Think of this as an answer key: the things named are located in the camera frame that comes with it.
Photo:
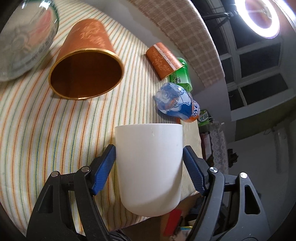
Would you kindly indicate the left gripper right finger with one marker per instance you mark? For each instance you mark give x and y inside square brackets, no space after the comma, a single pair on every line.
[231,210]

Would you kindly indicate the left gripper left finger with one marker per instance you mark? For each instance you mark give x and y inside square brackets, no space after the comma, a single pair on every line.
[52,217]

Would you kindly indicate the white plastic cup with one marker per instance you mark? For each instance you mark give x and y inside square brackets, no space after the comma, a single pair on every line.
[149,167]

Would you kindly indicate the blue orange soda bottle cup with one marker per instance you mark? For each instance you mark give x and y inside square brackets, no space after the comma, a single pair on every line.
[173,100]

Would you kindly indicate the near orange paper cup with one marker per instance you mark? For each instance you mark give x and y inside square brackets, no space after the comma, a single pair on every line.
[87,65]

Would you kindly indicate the orange paper cup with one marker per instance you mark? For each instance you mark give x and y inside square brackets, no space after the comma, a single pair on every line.
[87,65]
[163,60]

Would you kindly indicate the far orange paper cup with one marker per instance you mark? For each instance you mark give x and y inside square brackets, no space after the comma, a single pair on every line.
[163,60]

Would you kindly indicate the red green label bottle cup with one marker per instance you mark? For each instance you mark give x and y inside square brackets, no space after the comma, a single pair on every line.
[27,36]

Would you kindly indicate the red cardboard box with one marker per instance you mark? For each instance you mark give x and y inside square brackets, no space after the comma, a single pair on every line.
[172,222]

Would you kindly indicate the white lace cloth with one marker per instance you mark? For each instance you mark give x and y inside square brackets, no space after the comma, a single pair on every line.
[219,148]

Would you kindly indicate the striped table cloth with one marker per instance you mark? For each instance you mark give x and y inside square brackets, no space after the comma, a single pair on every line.
[42,133]

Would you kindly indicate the green paper bag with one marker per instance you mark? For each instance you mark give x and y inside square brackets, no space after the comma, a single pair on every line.
[204,118]

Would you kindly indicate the plaid windowsill cloth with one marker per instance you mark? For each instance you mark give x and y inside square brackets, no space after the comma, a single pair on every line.
[183,25]

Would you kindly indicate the ring light on tripod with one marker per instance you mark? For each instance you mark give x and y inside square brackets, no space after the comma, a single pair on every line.
[259,16]

